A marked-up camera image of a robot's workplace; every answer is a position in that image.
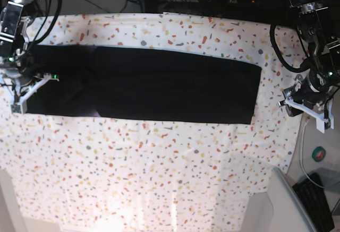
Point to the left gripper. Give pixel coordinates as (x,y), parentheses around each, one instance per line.
(306,92)

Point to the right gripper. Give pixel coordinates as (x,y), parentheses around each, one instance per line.
(23,78)

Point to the black t-shirt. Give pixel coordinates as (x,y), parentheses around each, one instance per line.
(144,84)

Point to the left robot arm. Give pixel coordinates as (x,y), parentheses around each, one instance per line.
(315,27)

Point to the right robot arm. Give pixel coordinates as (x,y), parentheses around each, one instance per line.
(16,17)

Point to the green tape roll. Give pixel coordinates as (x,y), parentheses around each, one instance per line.
(318,154)

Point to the black keyboard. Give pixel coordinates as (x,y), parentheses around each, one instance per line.
(314,201)

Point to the terrazzo patterned tablecloth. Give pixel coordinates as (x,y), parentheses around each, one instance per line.
(108,174)

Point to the grey laptop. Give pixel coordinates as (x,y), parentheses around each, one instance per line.
(289,213)

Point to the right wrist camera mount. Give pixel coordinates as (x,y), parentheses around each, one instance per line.
(19,100)

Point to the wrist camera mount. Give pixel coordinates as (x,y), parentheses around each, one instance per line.
(19,100)
(324,121)

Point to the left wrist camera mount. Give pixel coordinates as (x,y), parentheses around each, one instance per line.
(324,121)

